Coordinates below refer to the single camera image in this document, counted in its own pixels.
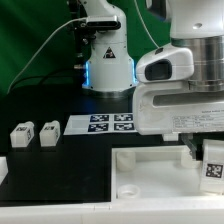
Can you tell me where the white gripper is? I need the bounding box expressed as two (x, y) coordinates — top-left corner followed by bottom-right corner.
(132, 81), (224, 160)

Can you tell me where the white square table top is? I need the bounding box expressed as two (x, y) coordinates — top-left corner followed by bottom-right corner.
(111, 145), (224, 201)

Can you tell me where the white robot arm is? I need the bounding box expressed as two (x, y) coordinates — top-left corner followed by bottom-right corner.
(80, 0), (224, 136)

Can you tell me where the white front obstacle bar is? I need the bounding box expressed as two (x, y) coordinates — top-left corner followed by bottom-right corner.
(0, 198), (224, 224)

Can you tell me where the white obstacle bar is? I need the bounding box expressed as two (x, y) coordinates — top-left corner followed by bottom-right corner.
(0, 198), (224, 224)
(0, 157), (8, 185)

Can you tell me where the white sheet with markers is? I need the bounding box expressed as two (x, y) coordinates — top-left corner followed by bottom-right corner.
(64, 113), (135, 135)

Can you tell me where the white left obstacle bar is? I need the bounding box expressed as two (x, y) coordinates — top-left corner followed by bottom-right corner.
(0, 157), (8, 185)

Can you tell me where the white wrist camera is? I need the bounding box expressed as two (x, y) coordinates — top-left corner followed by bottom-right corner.
(136, 44), (194, 83)

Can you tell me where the grey rear camera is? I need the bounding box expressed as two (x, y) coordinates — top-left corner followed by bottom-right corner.
(86, 15), (121, 30)

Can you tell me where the black cable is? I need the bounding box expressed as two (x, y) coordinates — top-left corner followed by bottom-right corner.
(9, 69), (84, 93)

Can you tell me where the grey camera cable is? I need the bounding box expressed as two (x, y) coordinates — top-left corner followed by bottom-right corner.
(7, 18), (88, 95)

